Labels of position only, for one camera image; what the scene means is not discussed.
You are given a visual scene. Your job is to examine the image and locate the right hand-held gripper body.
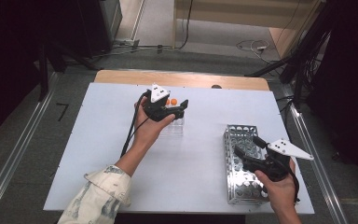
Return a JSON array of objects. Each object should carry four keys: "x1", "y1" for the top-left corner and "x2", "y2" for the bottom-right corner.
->
[{"x1": 251, "y1": 137, "x2": 315, "y2": 183}]

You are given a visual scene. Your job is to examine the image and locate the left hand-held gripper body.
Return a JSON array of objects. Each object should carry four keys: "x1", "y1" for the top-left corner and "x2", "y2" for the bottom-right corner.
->
[{"x1": 143, "y1": 82, "x2": 177, "y2": 122}]

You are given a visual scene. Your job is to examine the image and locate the clear plastic test tube rack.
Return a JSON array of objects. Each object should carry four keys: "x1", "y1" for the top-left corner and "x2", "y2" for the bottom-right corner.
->
[{"x1": 158, "y1": 104, "x2": 186, "y2": 138}]

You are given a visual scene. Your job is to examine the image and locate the metal test tube rack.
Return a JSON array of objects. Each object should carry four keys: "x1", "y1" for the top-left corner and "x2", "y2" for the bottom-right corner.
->
[{"x1": 223, "y1": 123, "x2": 271, "y2": 206}]

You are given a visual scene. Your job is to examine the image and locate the person's left hand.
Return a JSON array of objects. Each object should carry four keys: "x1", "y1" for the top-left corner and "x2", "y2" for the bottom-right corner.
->
[{"x1": 131, "y1": 96, "x2": 176, "y2": 151}]

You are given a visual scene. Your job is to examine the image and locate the person's right hand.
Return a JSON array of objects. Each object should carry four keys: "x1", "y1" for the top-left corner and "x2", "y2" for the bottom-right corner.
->
[{"x1": 255, "y1": 158, "x2": 298, "y2": 213}]

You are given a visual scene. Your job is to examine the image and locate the wooden table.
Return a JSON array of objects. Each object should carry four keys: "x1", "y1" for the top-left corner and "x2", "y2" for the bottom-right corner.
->
[{"x1": 93, "y1": 69, "x2": 270, "y2": 91}]

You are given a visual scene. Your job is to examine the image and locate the black tripod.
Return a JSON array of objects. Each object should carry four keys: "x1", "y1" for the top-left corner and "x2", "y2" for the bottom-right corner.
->
[{"x1": 245, "y1": 0, "x2": 334, "y2": 110}]

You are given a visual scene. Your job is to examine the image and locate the dark cabinet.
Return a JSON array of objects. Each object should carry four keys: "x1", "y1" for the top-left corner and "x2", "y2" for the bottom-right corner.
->
[{"x1": 74, "y1": 0, "x2": 123, "y2": 59}]

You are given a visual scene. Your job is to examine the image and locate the black curtain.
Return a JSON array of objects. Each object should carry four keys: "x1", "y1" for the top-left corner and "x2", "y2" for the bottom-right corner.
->
[
  {"x1": 0, "y1": 0, "x2": 82, "y2": 146},
  {"x1": 306, "y1": 0, "x2": 358, "y2": 188}
]

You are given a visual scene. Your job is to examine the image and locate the black metal stand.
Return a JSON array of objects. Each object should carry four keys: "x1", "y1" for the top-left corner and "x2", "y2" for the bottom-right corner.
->
[{"x1": 36, "y1": 43, "x2": 50, "y2": 103}]

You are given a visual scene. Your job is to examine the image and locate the aluminium rail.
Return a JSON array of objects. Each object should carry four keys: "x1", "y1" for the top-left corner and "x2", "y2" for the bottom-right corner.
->
[
  {"x1": 287, "y1": 102, "x2": 351, "y2": 224},
  {"x1": 0, "y1": 72, "x2": 60, "y2": 224}
]

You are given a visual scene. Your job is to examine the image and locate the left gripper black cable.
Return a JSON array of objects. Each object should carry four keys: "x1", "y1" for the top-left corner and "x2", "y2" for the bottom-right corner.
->
[{"x1": 119, "y1": 91, "x2": 152, "y2": 159}]

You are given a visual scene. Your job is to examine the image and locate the grey floor cables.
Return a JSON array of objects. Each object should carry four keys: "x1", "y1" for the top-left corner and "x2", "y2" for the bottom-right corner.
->
[{"x1": 89, "y1": 43, "x2": 173, "y2": 61}]

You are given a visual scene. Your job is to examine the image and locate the black floor cable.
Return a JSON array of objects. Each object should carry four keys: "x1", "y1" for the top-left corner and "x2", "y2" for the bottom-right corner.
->
[{"x1": 175, "y1": 0, "x2": 195, "y2": 50}]

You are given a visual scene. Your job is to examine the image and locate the white floor cable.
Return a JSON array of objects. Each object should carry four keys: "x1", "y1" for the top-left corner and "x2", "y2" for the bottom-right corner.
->
[{"x1": 236, "y1": 38, "x2": 273, "y2": 64}]

